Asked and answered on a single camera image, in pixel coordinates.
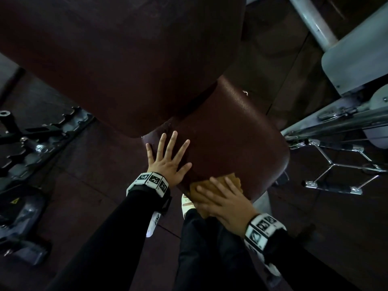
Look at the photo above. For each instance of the person's left hand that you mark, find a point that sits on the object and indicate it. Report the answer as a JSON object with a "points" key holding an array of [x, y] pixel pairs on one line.
{"points": [[165, 168]]}

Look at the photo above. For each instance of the left marker wristband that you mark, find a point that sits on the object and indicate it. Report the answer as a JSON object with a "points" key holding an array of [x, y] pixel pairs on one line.
{"points": [[151, 180]]}

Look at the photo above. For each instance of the maroon seat pad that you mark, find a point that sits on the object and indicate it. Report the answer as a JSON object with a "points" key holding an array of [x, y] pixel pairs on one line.
{"points": [[236, 133]]}

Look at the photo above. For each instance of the long chrome bar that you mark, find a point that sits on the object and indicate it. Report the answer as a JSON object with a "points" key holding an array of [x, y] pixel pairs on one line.
{"points": [[348, 121]]}

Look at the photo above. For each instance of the right marker wristband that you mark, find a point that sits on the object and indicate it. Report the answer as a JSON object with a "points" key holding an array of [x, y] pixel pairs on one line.
{"points": [[262, 227]]}

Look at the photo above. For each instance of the maroon backrest pad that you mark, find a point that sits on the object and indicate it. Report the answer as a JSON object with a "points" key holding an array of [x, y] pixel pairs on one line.
{"points": [[121, 57]]}

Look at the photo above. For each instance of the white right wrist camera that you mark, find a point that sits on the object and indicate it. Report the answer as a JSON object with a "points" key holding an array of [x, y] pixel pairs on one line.
{"points": [[272, 268]]}

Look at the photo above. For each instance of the person's left forearm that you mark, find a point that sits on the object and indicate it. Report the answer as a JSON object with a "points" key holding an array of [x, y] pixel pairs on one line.
{"points": [[109, 245]]}

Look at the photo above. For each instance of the brown cleaning cloth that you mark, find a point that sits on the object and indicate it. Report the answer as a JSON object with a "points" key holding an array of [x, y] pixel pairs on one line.
{"points": [[194, 193]]}

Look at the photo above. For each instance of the person's right forearm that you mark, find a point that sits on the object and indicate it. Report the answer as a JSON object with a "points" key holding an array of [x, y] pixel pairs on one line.
{"points": [[303, 266]]}

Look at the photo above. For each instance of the person's right hand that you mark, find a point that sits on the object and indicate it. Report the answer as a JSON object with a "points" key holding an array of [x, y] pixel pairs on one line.
{"points": [[230, 209]]}

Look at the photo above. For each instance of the marker wristband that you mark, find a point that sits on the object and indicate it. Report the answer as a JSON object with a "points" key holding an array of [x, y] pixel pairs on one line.
{"points": [[262, 227], [151, 180]]}

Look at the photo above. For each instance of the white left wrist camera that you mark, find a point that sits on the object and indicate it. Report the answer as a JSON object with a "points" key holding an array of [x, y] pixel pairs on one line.
{"points": [[154, 222]]}

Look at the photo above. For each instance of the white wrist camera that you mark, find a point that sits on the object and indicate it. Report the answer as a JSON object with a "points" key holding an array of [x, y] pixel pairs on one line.
{"points": [[154, 222], [272, 268]]}

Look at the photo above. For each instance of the black toothed adjustment rail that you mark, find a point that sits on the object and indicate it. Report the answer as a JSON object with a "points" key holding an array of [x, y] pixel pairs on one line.
{"points": [[45, 139]]}

